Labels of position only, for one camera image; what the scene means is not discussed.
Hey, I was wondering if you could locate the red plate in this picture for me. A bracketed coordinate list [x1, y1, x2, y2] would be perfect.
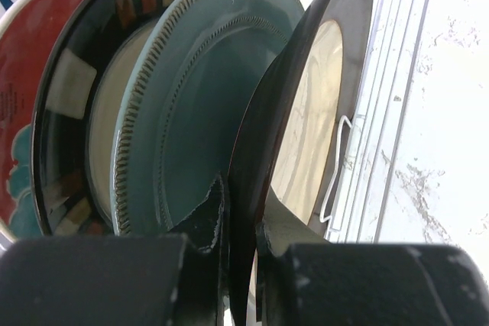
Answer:
[1, 0, 82, 247]

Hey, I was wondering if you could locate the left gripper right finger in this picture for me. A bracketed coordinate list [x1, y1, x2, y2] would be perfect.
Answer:
[256, 192, 488, 325]

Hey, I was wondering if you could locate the teal green plate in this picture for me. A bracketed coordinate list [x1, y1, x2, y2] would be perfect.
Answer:
[110, 0, 304, 235]

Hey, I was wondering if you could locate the black striped rim plate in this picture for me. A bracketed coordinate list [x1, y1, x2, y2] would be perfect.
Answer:
[31, 0, 173, 235]

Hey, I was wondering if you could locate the brown rim cream plate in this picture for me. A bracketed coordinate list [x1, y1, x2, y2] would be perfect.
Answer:
[228, 0, 373, 325]

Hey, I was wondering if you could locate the white wire dish rack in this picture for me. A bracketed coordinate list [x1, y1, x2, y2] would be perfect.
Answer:
[325, 0, 429, 243]

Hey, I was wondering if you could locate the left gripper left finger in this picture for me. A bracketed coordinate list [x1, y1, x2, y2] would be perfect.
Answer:
[1, 176, 228, 325]

